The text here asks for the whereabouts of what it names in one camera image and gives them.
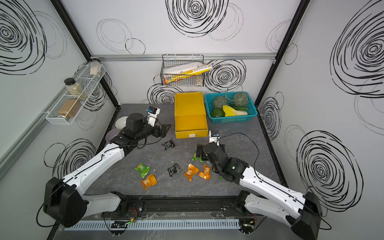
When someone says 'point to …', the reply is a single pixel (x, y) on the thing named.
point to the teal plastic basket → (252, 110)
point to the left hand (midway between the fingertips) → (163, 121)
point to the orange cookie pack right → (206, 173)
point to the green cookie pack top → (196, 158)
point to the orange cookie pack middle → (192, 170)
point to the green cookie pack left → (143, 169)
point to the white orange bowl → (121, 122)
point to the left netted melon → (218, 101)
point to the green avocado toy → (217, 112)
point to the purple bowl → (111, 133)
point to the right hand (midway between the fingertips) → (205, 146)
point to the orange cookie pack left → (151, 180)
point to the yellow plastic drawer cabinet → (190, 116)
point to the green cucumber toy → (238, 108)
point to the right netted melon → (240, 99)
